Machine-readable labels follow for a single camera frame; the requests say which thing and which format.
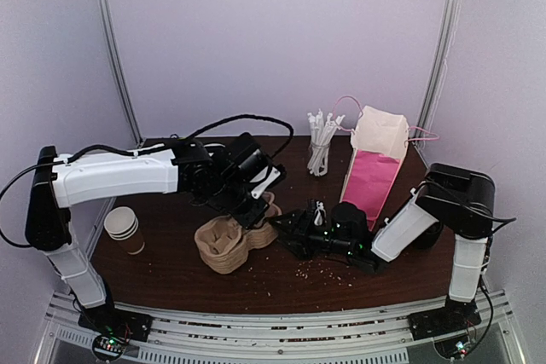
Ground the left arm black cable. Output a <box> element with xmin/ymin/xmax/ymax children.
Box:
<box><xmin>0</xmin><ymin>113</ymin><xmax>295</xmax><ymax>250</ymax></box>

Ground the left aluminium frame post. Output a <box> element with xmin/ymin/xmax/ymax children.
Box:
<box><xmin>96</xmin><ymin>0</ymin><xmax>143</xmax><ymax>146</ymax></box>

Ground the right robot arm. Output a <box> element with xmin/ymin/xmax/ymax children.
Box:
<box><xmin>268</xmin><ymin>163</ymin><xmax>496</xmax><ymax>332</ymax></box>

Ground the white and orange bowl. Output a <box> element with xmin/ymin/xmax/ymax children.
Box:
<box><xmin>204</xmin><ymin>143</ymin><xmax>225</xmax><ymax>153</ymax></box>

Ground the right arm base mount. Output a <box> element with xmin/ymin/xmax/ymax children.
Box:
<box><xmin>408</xmin><ymin>298</ymin><xmax>482</xmax><ymax>340</ymax></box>

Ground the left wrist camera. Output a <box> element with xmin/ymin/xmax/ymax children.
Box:
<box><xmin>249</xmin><ymin>165</ymin><xmax>286</xmax><ymax>199</ymax></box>

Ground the right aluminium frame post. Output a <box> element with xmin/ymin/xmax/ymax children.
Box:
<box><xmin>414</xmin><ymin>0</ymin><xmax>462</xmax><ymax>148</ymax></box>

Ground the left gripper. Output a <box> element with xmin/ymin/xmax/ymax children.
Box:
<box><xmin>210</xmin><ymin>176</ymin><xmax>270</xmax><ymax>230</ymax></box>

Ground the pink paper bag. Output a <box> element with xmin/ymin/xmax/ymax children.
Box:
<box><xmin>333</xmin><ymin>95</ymin><xmax>440</xmax><ymax>231</ymax></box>

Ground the cardboard cup carrier stack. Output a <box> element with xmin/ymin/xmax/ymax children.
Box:
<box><xmin>194</xmin><ymin>192</ymin><xmax>282</xmax><ymax>274</ymax></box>

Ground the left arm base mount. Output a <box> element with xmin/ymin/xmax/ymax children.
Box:
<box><xmin>78</xmin><ymin>303</ymin><xmax>153</xmax><ymax>342</ymax></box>

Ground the stack of black lids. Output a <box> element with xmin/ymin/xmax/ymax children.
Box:
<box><xmin>412</xmin><ymin>222</ymin><xmax>444</xmax><ymax>250</ymax></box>

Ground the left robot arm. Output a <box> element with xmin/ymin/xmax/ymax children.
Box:
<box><xmin>25</xmin><ymin>132</ymin><xmax>286</xmax><ymax>333</ymax></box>

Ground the aluminium frame post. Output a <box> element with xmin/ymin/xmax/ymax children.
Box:
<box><xmin>414</xmin><ymin>0</ymin><xmax>462</xmax><ymax>148</ymax></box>
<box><xmin>96</xmin><ymin>0</ymin><xmax>143</xmax><ymax>146</ymax></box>

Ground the glass with wrapped straws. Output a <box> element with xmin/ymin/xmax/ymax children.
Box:
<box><xmin>307</xmin><ymin>110</ymin><xmax>345</xmax><ymax>177</ymax></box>

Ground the front aluminium rail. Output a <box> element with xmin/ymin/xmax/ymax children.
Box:
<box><xmin>30</xmin><ymin>291</ymin><xmax>532</xmax><ymax>363</ymax></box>

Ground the stack of paper cups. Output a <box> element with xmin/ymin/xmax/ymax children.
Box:
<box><xmin>104</xmin><ymin>206</ymin><xmax>145</xmax><ymax>255</ymax></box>

